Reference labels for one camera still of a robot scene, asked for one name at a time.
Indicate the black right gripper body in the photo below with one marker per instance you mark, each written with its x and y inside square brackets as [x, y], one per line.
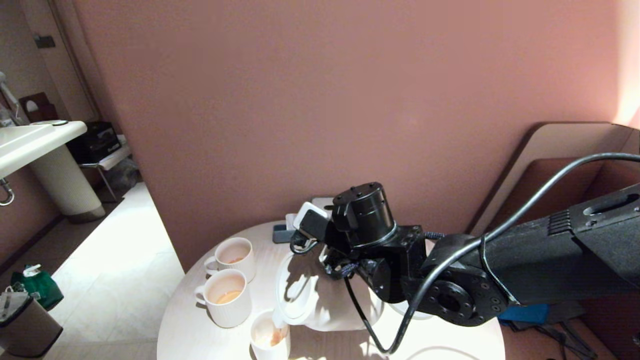
[345, 257]

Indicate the brown upholstered bench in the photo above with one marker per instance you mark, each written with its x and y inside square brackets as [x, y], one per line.
[545, 185]

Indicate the white metal-leg rack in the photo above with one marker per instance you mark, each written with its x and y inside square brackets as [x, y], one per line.
[112, 157]

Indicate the chrome drain pipe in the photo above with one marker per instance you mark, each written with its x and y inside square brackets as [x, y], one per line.
[7, 195]

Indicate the dark wall plate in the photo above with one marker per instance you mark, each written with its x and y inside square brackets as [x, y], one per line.
[45, 42]

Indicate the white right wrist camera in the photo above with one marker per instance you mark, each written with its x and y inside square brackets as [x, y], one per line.
[310, 220]

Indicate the white pedestal sink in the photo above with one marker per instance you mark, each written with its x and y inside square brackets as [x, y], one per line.
[30, 142]

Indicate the white sachet packets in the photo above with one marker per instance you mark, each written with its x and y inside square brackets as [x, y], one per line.
[290, 220]

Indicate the black box appliance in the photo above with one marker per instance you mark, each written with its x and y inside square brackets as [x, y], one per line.
[95, 142]

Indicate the green bag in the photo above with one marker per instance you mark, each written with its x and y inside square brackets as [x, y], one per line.
[42, 287]

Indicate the white ribbed sink pedestal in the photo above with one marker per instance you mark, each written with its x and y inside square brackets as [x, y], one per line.
[65, 185]

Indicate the grey blue tissue box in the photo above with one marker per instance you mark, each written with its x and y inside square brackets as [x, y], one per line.
[320, 201]

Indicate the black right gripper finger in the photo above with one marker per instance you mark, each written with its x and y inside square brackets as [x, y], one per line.
[324, 252]

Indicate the brown wall holder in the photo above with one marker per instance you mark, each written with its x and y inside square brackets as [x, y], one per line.
[37, 107]

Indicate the blue folded cloth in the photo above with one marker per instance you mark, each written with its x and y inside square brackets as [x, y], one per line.
[525, 314]

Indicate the small grey sachet holder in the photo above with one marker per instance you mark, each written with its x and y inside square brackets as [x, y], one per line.
[282, 235]

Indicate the brown waste bin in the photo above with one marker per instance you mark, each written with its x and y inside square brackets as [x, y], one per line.
[27, 332]

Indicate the grey plastic bag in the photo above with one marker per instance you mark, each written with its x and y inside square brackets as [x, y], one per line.
[124, 177]

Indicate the white electric kettle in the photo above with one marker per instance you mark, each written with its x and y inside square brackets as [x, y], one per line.
[340, 310]

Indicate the grey round kettle base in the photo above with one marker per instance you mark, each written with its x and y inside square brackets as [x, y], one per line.
[400, 311]

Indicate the white ribbed mug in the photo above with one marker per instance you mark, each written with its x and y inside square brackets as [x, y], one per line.
[235, 257]
[227, 305]

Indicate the grey oval dish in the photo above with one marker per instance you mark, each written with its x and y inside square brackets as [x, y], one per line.
[55, 123]

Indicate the chrome sink faucet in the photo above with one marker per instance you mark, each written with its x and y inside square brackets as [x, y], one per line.
[7, 95]

